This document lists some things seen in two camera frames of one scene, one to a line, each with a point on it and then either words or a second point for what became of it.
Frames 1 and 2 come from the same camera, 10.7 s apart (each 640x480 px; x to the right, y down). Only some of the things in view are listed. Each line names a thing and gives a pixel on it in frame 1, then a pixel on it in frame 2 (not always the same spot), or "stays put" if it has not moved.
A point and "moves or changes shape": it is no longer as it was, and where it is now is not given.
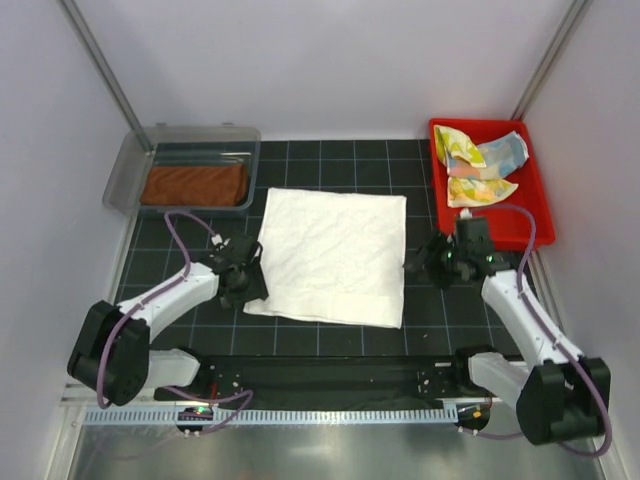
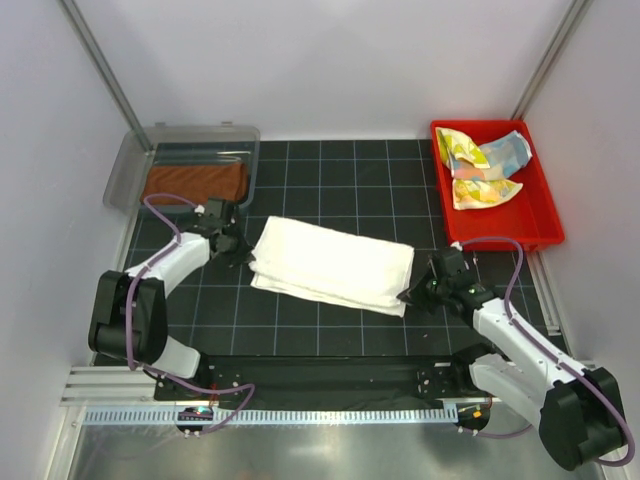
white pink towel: [334, 257] moves or changes shape
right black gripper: [435, 245] → [416, 296]
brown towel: [219, 185] stays put
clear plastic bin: [192, 169] stays put
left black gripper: [255, 288] → [243, 254]
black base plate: [335, 381] stays put
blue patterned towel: [502, 157] stays put
